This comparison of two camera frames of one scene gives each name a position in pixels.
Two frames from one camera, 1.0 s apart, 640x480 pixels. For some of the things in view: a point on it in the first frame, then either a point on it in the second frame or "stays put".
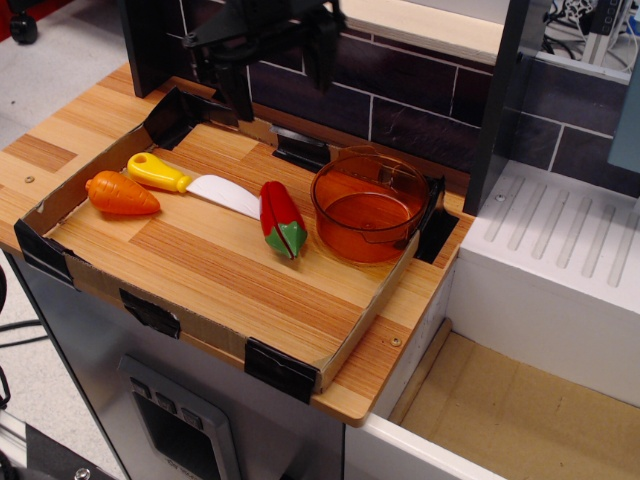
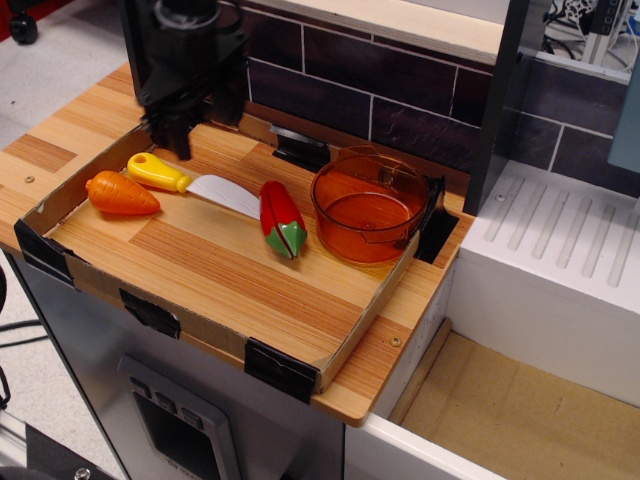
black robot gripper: x=248 y=29 to x=198 y=57
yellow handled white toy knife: x=147 y=168 stays put
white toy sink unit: x=525 y=364 stays put
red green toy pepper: x=283 y=223 stays put
